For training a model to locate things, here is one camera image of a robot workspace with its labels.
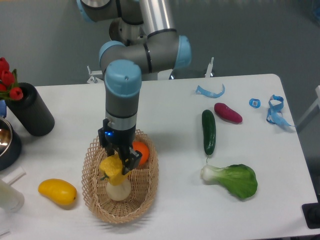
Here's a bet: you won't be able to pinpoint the black cylindrical vase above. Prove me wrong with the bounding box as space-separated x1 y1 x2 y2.
5 82 55 137

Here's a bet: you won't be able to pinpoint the blue tape roll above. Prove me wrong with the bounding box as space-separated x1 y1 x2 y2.
249 98 261 109

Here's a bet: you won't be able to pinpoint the red tulip flowers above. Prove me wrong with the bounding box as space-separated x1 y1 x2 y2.
0 57 24 101

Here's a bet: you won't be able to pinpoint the green cucumber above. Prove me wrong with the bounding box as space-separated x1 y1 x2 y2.
201 109 217 156

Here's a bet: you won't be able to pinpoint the blue crumpled tape strip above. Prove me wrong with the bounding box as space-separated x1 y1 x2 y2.
266 94 294 127

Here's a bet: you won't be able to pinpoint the yellow bell pepper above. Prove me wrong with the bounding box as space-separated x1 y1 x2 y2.
99 154 129 186

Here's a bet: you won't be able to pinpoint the small white box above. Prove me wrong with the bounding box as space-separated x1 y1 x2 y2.
1 167 26 185

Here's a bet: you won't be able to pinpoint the woven wicker basket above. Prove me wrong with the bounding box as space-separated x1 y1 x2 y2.
81 129 159 224

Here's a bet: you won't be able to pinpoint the black steel pot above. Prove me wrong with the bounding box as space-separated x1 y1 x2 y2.
0 117 22 171

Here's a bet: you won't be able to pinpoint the yellow mango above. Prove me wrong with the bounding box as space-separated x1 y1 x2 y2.
38 178 77 206

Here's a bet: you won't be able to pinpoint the purple sweet potato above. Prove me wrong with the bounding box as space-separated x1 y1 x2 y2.
214 102 243 124

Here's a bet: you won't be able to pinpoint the orange fruit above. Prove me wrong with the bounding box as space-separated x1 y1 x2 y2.
132 141 150 166

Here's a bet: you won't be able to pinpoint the beige steamed bun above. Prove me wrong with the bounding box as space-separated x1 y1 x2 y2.
105 179 132 201

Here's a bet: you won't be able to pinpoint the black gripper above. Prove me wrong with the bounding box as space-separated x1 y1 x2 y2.
98 118 142 175

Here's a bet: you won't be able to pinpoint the white translucent bottle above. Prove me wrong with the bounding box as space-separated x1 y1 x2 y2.
0 179 25 213

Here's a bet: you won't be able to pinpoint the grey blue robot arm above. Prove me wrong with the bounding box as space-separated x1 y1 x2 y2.
77 0 192 174

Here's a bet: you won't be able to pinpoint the blue curved tape strip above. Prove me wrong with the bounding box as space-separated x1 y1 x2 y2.
195 84 225 99

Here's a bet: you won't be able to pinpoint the black device at edge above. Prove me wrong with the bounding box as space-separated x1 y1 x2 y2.
302 202 320 229

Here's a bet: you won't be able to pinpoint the green bok choy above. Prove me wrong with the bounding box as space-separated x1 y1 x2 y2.
200 164 258 199

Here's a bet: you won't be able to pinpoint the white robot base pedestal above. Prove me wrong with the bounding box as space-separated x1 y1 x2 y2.
109 18 147 46

